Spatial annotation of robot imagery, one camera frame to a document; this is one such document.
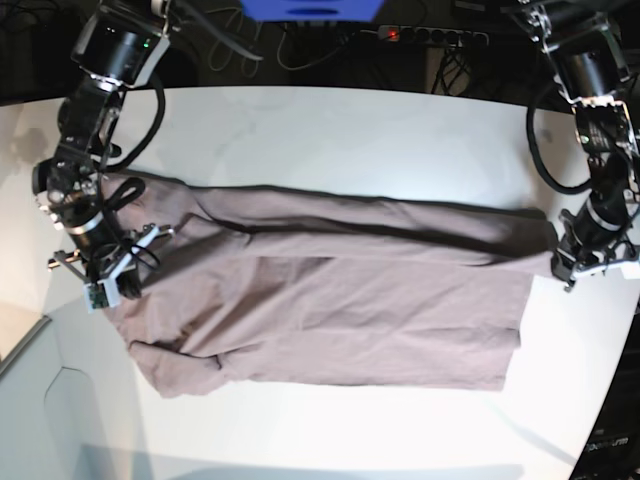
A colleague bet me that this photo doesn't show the mauve t-shirt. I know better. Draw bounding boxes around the mauve t-shirt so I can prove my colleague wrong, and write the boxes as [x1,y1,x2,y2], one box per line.
[106,177,557,397]

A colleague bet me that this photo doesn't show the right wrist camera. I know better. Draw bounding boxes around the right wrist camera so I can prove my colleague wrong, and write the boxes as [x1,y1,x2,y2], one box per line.
[83,279,121,313]

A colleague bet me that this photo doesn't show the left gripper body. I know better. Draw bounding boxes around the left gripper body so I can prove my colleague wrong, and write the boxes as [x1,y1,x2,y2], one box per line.
[551,209,639,293]

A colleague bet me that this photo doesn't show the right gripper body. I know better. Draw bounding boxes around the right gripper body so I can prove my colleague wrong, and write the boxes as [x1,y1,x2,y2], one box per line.
[47,224,174,288]

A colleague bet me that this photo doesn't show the power strip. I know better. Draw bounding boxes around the power strip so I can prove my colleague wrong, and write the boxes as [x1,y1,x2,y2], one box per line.
[376,25,490,48]

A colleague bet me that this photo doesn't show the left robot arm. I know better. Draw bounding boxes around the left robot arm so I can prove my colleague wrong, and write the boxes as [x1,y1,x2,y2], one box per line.
[503,1,639,291]

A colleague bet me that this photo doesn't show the white looped cable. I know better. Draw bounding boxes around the white looped cable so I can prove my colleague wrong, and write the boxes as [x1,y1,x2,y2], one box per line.
[207,9,266,74]

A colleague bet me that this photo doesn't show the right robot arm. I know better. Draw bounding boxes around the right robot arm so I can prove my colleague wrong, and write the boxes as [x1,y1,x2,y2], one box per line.
[32,1,171,311]

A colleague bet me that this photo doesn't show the blue box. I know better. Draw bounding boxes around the blue box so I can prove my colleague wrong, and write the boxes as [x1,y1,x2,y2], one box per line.
[240,0,385,22]

